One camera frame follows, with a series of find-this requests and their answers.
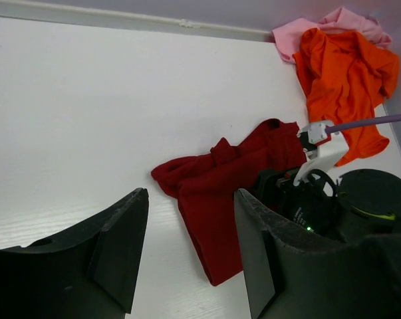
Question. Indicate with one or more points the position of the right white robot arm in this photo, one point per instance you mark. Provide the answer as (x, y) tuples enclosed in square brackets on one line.
[(362, 202)]

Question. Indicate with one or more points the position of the pink t shirt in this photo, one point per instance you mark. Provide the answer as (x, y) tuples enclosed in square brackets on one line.
[(288, 37)]

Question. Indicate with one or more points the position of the orange t shirt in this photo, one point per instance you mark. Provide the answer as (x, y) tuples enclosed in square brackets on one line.
[(343, 76)]

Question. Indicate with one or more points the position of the aluminium table edge rail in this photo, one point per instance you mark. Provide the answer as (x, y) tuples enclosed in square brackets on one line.
[(71, 15)]

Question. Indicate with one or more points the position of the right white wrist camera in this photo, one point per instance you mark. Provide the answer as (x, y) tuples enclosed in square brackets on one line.
[(322, 148)]

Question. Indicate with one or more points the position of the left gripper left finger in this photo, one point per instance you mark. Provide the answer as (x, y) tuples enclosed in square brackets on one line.
[(88, 270)]

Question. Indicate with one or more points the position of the dark red t shirt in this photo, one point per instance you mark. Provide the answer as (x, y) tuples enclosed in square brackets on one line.
[(204, 186)]

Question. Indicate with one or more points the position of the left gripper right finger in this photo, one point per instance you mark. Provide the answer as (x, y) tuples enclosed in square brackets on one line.
[(293, 273)]

